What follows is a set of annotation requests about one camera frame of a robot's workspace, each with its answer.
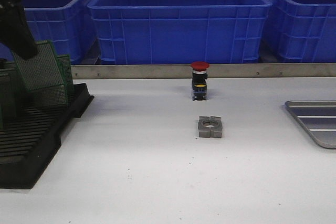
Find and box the silver metal tray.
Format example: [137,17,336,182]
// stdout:
[285,100,335,149]

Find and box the red emergency stop button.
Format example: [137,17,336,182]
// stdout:
[191,61,209,101]

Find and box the blue plastic crate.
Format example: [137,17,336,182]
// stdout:
[262,0,335,63]
[88,0,271,65]
[22,0,96,65]

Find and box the green perforated circuit board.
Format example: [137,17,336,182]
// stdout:
[30,84,68,108]
[13,40,65,92]
[0,105,4,130]
[57,54,75,94]
[1,68,19,121]
[3,61,16,69]

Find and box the centre blue plastic crate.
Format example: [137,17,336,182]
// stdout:
[88,0,271,65]

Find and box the left blue plastic crate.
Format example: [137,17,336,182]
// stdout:
[22,0,96,65]

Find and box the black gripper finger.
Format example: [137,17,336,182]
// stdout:
[1,2,37,60]

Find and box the grey metal clamp block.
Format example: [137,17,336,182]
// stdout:
[197,116,223,138]

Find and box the right blue plastic crate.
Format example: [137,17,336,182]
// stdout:
[262,0,335,63]

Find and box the black slotted board rack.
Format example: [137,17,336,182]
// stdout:
[1,83,93,189]

